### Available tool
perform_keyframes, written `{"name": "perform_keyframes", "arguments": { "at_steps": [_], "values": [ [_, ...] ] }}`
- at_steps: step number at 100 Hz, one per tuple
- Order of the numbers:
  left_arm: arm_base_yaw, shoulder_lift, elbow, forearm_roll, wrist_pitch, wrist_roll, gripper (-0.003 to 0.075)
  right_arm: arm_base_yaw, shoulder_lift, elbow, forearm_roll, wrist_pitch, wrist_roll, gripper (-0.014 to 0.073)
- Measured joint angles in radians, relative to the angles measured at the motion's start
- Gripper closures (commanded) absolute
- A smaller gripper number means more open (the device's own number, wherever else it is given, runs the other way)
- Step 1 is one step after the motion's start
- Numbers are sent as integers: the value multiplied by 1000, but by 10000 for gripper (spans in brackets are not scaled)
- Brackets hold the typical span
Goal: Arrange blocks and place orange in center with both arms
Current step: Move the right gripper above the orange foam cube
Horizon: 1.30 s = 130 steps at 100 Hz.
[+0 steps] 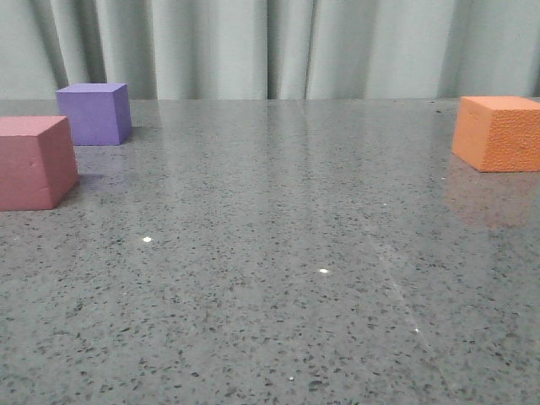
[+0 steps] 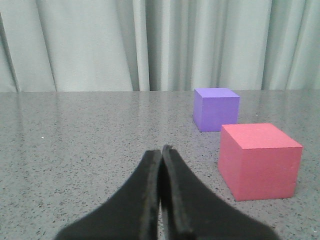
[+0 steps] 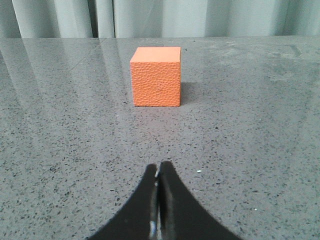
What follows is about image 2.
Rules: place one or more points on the purple foam cube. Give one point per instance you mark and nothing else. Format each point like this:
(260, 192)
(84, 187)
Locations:
(214, 107)

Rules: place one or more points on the grey-green pleated curtain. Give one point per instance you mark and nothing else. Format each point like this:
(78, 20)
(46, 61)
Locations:
(158, 45)

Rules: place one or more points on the pink foam cube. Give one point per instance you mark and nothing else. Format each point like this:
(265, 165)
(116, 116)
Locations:
(258, 161)

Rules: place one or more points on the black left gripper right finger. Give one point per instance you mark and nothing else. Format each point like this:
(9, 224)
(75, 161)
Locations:
(191, 211)

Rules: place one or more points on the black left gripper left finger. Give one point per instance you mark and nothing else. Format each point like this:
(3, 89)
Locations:
(130, 214)

